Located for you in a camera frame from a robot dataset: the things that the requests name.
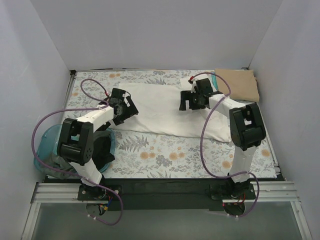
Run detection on white t shirt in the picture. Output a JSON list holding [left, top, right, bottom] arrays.
[[107, 77, 232, 144]]

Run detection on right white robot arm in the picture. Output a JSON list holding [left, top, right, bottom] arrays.
[[179, 76, 267, 199]]

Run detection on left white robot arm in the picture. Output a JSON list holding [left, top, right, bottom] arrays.
[[57, 88, 139, 200]]

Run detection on folded teal t shirt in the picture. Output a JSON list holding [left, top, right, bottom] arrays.
[[211, 71, 251, 102]]

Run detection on floral table cloth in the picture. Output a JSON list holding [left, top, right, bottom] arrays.
[[61, 69, 277, 180]]

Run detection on folded tan t shirt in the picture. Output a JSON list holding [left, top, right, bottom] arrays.
[[215, 68, 260, 102]]

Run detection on teal plastic basket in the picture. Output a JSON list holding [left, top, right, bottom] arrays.
[[33, 123, 116, 177]]

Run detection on grey t shirt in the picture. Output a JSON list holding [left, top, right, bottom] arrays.
[[39, 152, 77, 180]]

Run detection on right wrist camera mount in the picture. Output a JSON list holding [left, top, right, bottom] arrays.
[[188, 76, 199, 93]]

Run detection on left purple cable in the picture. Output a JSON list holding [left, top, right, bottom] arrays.
[[31, 78, 125, 226]]

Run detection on purple cable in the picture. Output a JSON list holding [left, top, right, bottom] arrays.
[[189, 72, 261, 218], [31, 78, 125, 226]]

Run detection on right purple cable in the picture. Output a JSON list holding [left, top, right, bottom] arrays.
[[189, 72, 261, 218]]

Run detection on aluminium frame rail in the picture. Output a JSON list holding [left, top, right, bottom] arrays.
[[22, 179, 312, 240]]

